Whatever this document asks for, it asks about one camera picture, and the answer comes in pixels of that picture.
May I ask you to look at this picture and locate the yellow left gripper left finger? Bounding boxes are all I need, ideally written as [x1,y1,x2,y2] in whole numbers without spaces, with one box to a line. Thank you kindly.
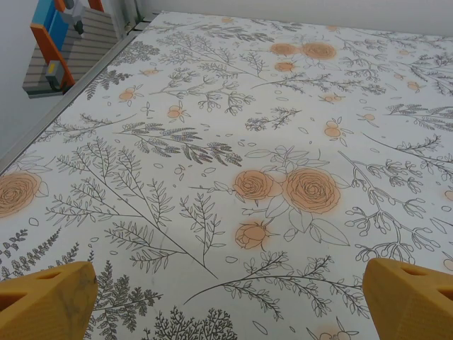
[0,261,98,340]

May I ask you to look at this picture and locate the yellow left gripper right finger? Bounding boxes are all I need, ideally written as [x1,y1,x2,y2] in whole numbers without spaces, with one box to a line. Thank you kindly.
[363,257,453,340]

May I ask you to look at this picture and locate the floral print table mat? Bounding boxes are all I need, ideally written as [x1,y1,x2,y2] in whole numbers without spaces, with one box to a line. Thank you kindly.
[0,9,453,340]

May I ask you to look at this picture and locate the aluminium frame rail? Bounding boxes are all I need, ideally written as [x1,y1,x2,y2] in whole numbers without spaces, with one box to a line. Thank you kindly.
[0,19,160,176]

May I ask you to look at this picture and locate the blue orange machine wall sticker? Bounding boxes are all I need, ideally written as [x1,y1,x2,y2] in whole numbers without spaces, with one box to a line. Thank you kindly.
[21,0,120,98]

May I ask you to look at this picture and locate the aluminium frame post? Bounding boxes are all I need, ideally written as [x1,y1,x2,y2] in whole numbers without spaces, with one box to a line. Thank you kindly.
[122,0,156,35]

